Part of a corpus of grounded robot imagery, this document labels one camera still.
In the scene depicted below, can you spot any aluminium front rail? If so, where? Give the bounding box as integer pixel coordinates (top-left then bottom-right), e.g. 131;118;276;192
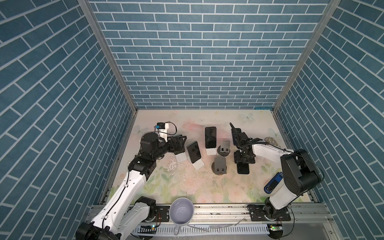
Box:
190;203;335;225

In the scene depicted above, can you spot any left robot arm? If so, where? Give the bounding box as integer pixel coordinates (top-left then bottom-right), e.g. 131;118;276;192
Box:
75;132;187;240

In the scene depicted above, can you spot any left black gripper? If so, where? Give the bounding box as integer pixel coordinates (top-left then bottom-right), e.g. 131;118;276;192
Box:
151;135;187;162

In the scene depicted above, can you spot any white stand far left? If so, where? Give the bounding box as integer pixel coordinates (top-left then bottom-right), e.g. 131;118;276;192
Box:
175;152;188;163

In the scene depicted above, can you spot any black corrugated cable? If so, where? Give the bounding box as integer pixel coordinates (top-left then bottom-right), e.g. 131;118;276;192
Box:
229;122;239;142

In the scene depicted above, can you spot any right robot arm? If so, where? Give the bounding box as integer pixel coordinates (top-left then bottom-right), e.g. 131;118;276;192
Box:
230;124;323;221

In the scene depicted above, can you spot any patterned oval case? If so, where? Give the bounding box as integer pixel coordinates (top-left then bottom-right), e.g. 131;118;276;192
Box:
264;137;280;147

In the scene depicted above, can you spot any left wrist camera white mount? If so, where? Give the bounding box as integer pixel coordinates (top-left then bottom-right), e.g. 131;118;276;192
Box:
155;122;169;142

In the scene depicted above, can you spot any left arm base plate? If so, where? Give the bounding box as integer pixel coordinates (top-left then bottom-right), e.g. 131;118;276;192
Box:
143;205;170;223

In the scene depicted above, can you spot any white mug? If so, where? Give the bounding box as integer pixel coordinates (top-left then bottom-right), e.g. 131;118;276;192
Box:
169;198;194;236

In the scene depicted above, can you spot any white slotted cable duct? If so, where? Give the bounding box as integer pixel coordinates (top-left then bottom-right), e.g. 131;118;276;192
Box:
132;224;270;237

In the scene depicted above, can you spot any white stand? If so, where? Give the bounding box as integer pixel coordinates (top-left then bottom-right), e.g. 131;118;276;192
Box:
192;159;205;170
206;148;217;156
175;152;188;163

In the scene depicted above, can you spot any white stand centre back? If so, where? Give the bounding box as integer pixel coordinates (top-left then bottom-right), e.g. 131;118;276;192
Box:
206;148;217;156

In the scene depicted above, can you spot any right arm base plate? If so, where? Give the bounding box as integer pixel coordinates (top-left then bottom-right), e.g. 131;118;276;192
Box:
247;204;291;222

